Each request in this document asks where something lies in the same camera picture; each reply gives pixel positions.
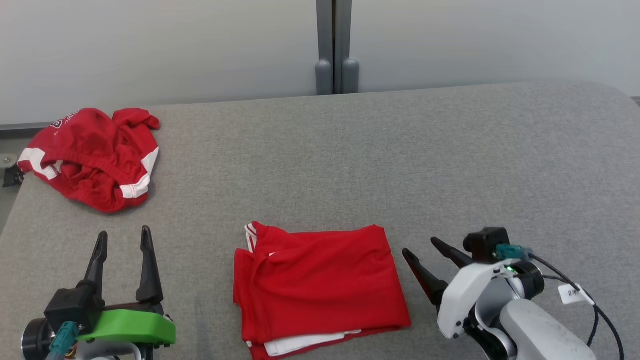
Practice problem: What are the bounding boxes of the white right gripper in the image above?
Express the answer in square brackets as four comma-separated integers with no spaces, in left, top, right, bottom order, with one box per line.
[402,237,512,341]

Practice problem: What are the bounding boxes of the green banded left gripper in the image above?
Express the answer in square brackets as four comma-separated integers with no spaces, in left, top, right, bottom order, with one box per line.
[77,225,177,346]

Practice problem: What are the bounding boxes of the red shorts with white stripes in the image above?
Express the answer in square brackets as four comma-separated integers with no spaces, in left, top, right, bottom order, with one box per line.
[17,107,161,214]

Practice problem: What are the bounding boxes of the red jersey with white sleeves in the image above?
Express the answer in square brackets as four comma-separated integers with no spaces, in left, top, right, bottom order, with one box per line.
[233,221,412,360]

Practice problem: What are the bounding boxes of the left cable with teal connector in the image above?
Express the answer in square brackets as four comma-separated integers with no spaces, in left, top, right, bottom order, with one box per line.
[45,321,81,360]

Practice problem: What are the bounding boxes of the white paper cable tag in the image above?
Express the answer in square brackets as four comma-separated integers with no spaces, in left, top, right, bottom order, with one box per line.
[558,283,596,306]

